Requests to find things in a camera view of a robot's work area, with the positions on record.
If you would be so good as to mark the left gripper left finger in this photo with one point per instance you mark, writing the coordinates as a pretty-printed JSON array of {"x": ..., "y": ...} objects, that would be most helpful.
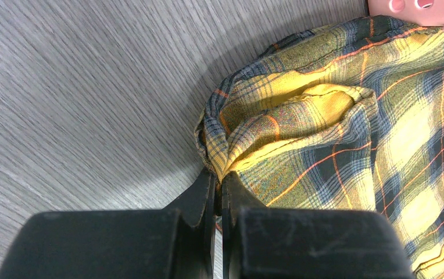
[{"x": 176, "y": 241}]

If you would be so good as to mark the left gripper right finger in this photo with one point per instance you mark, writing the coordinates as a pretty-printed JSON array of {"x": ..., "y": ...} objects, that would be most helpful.
[{"x": 262, "y": 242}]

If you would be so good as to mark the yellow plaid flannel shirt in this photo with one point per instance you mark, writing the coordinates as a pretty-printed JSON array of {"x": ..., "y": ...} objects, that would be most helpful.
[{"x": 349, "y": 116}]

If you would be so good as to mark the pink plastic laundry basket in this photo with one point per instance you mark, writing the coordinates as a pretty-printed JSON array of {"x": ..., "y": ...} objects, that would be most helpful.
[{"x": 422, "y": 13}]

